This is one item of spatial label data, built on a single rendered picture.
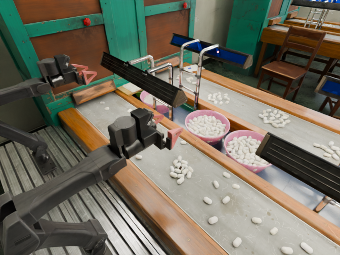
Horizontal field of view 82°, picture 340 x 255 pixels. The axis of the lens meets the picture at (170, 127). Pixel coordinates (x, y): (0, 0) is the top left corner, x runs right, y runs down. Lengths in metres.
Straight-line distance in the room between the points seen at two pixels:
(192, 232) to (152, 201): 0.19
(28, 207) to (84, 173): 0.13
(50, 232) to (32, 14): 1.02
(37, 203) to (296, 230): 0.84
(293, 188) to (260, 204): 0.26
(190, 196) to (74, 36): 1.09
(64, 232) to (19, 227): 0.16
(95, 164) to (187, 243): 0.43
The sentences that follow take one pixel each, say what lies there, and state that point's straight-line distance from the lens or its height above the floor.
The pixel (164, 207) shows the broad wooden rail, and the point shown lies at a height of 0.76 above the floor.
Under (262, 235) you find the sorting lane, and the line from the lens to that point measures 0.88.
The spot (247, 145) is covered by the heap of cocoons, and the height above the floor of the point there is 0.74.
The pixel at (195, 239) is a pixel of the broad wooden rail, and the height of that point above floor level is 0.76.
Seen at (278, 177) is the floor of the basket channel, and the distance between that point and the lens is 1.15.
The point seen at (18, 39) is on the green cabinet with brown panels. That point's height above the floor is 1.21.
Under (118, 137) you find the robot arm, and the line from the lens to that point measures 0.53.
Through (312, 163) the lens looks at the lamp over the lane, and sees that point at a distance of 0.64.
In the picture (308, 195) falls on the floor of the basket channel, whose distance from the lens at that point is 1.16.
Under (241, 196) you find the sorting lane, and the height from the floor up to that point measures 0.74.
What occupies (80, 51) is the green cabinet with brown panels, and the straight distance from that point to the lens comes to 1.40.
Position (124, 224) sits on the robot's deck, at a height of 0.67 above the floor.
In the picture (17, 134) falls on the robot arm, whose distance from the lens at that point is 1.13.
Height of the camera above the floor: 1.50
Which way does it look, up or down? 40 degrees down
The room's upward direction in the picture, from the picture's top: straight up
